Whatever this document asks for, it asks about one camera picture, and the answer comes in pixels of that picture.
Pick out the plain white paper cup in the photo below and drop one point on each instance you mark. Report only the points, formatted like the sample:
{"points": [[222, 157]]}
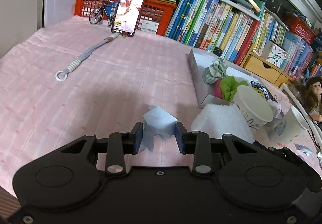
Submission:
{"points": [[291, 124]]}

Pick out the smartphone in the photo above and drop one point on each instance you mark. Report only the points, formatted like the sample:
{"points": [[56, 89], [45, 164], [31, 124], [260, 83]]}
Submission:
{"points": [[128, 10]]}

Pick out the wooden drawer organizer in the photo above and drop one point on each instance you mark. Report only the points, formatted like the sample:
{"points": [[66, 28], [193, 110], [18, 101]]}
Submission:
{"points": [[266, 68]]}

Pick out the blue patterned cloth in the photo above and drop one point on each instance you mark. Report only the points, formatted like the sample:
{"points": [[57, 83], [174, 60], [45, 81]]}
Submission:
{"points": [[259, 88]]}

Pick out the white plastic pipe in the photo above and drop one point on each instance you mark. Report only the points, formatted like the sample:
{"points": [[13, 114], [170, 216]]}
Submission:
{"points": [[301, 108]]}

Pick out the white foam piece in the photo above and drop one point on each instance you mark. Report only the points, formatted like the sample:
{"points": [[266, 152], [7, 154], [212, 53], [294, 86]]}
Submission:
{"points": [[221, 119]]}

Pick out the red plastic basket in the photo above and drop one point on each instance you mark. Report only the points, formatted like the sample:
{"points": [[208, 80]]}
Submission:
{"points": [[299, 25]]}

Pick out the pink tablecloth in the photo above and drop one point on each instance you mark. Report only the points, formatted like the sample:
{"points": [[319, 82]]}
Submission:
{"points": [[100, 88]]}

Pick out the row of upright books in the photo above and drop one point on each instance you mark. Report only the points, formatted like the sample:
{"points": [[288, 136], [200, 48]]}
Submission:
{"points": [[234, 30]]}

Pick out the light blue tissue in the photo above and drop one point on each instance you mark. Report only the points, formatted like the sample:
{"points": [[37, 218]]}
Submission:
{"points": [[157, 123]]}

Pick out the white shallow box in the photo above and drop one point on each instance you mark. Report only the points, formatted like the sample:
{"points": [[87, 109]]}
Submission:
{"points": [[198, 80]]}

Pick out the curly haired doll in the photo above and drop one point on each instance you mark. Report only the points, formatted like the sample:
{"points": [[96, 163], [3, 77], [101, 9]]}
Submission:
{"points": [[313, 95]]}

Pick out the green white checked cloth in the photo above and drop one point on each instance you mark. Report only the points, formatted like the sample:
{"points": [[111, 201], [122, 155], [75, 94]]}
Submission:
{"points": [[215, 71]]}

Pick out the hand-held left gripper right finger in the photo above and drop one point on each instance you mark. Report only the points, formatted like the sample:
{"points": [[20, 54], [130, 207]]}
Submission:
{"points": [[179, 138]]}

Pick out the black binder clip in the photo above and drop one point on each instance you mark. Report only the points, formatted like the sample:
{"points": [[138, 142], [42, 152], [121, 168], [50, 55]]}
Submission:
{"points": [[278, 99]]}

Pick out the patterned paper cup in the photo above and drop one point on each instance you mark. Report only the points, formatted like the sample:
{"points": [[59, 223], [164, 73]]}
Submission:
{"points": [[254, 107]]}

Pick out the small white printed box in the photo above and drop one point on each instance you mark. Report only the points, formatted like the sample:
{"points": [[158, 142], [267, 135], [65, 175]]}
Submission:
{"points": [[275, 56]]}

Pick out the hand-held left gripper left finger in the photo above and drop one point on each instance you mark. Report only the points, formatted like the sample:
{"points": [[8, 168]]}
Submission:
{"points": [[138, 137]]}

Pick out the miniature bicycle model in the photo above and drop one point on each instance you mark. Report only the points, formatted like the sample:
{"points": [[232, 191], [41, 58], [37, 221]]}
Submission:
{"points": [[100, 12]]}

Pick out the red plastic crate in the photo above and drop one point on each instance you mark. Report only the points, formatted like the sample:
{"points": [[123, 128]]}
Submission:
{"points": [[156, 15]]}

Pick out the bright green cloth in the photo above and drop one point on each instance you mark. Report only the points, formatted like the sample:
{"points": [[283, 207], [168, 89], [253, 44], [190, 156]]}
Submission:
{"points": [[229, 87]]}

